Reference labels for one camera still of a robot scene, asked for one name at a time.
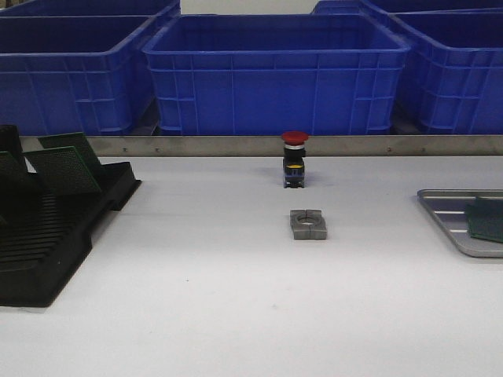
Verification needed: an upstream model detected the green perforated board front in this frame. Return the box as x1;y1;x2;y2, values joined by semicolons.
474;197;503;216

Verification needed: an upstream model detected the green perforated board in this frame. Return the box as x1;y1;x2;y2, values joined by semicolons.
38;132;101;170
474;197;503;216
465;203;502;243
1;146;101;196

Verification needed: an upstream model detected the silver metal tray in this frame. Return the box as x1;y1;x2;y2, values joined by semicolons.
417;189;502;258

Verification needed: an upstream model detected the black circuit board rack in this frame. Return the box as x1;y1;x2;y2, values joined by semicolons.
1;125;141;307

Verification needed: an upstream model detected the red emergency stop button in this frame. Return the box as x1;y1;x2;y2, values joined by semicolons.
281;131;309;188

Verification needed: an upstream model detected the grey metal clamp block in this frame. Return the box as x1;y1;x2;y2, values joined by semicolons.
290;210;328;240

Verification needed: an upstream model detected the blue plastic crate centre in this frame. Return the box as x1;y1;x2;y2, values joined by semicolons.
144;14;409;136

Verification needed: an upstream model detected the blue plastic crate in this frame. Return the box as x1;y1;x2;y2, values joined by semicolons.
1;16;156;136
144;14;409;136
389;11;502;134

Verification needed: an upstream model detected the blue crate back right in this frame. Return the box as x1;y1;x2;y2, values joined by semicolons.
312;0;502;15

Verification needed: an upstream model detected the blue plastic crate left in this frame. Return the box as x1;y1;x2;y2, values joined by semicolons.
1;16;156;136

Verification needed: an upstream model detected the blue plastic crate right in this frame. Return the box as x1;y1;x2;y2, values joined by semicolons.
389;11;502;134

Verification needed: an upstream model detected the blue crate back left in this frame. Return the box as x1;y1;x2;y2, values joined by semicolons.
1;0;181;21

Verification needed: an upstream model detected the metal table edge rail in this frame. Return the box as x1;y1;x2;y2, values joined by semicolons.
18;134;503;158

